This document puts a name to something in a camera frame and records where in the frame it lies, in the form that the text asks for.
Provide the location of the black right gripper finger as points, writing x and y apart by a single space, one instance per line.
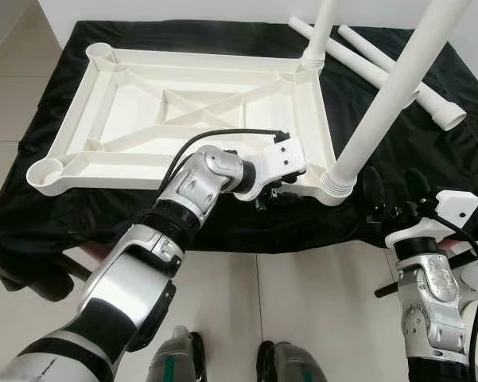
375 187
417 188

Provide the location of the white plastic children table top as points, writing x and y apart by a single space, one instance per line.
127 95

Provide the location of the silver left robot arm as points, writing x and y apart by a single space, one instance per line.
183 191

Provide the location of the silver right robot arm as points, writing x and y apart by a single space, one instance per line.
433 294

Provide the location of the black cloth table cover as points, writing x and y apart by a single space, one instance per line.
246 223

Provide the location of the black metal table leg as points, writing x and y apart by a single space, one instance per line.
386 289
73 269

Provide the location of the grey left robot leg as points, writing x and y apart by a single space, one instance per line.
175 358

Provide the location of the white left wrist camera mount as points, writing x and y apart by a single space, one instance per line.
282 159

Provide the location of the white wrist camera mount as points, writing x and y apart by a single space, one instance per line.
457 205
282 159

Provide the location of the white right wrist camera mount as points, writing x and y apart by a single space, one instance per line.
457 205

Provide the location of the pink table frame corner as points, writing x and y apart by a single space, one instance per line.
87 253

